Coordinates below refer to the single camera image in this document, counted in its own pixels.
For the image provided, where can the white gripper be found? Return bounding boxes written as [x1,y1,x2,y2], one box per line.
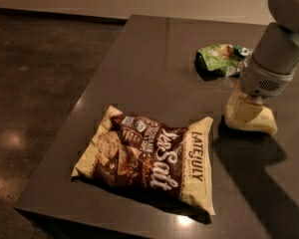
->
[233,55,294,125]

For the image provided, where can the yellow sponge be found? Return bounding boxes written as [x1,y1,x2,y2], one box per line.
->
[224,84,278,136]

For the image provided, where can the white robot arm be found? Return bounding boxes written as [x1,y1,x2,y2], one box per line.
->
[233,0,299,125]

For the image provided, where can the green chip bag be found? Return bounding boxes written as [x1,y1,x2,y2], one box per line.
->
[195,44,251,77]

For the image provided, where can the brown Late July chip bag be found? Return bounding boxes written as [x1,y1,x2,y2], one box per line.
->
[72,107,214,214]

